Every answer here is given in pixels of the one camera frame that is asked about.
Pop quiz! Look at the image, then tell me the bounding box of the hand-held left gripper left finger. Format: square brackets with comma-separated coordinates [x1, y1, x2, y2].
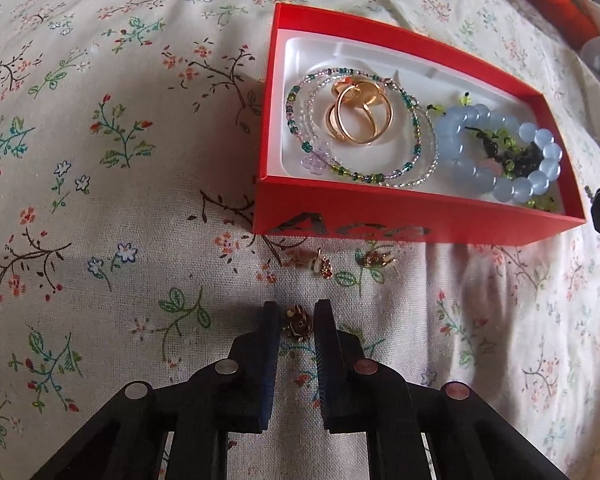
[30, 301, 282, 480]

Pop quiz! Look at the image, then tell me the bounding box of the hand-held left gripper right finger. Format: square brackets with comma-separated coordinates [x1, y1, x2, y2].
[313, 299, 571, 480]

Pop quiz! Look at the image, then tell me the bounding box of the gold flower earring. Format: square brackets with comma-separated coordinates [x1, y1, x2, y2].
[281, 306, 315, 342]

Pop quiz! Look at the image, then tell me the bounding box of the dark green bead charm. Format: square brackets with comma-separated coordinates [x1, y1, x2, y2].
[510, 145, 546, 178]

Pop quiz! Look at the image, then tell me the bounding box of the red cardboard box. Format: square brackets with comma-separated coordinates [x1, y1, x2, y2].
[252, 2, 587, 247]

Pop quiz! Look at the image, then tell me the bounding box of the pale blue bead bracelet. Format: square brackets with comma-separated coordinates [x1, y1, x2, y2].
[434, 103, 563, 206]

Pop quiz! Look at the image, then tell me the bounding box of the clear seed bead bracelet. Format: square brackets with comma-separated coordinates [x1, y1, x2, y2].
[297, 72, 439, 189]

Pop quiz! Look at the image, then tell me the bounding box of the multicolour seed bead bracelet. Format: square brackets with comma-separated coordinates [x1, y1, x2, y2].
[285, 71, 423, 186]

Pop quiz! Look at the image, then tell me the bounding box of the gold ring cluster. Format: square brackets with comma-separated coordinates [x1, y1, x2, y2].
[325, 77, 395, 147]

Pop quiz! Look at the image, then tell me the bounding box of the small gold earring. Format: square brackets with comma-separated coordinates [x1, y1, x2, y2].
[310, 249, 335, 278]
[356, 246, 397, 268]

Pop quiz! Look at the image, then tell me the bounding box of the floral bedsheet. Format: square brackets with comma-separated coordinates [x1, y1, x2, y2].
[0, 0, 600, 480]

